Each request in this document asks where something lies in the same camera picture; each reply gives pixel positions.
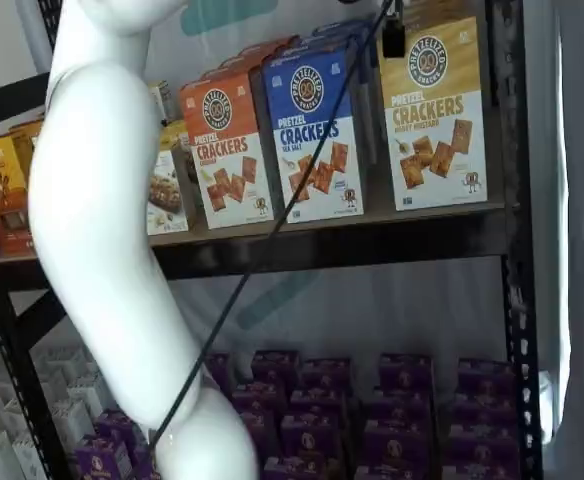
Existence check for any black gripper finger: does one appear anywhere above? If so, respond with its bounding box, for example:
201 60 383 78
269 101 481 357
381 0 407 59

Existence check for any yellow white pretzel crackers box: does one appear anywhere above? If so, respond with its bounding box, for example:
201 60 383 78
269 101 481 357
404 0 479 24
377 17 488 211

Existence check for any blue white pretzel crackers box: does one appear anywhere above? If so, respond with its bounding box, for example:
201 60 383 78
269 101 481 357
281 32 377 166
261 47 366 224
311 18 378 51

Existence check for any orange white pretzel crackers box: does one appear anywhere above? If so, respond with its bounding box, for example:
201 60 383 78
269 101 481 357
179 72 276 230
238 34 302 59
216 53 268 81

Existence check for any wooden shelf board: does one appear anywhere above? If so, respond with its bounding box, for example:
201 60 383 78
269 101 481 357
0 197 508 264

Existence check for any small white snack box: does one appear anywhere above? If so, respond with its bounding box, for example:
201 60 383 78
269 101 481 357
146 78 181 124

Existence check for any small yellow snack box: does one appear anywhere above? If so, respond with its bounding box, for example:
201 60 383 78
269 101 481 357
160 118 189 152

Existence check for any white granola bar box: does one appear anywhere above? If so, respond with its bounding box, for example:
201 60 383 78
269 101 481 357
145 148 190 236

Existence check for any black metal shelf rack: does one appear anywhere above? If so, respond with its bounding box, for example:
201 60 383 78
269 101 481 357
0 0 546 480

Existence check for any purple Annie's pasta box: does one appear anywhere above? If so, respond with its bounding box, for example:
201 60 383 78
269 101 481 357
206 353 231 396
281 414 346 461
291 387 346 421
131 444 161 480
264 457 328 480
379 353 433 396
364 419 436 469
371 387 433 426
251 349 301 386
441 462 521 480
452 387 518 431
231 382 286 416
239 409 281 456
446 424 521 471
459 357 516 396
74 434 133 480
354 464 436 480
96 409 143 444
301 357 351 394

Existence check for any white backdrop with teal print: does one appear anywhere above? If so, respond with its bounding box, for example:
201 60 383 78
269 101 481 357
16 0 511 361

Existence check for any thin black cable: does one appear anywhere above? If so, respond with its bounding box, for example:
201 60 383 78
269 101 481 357
146 0 398 469

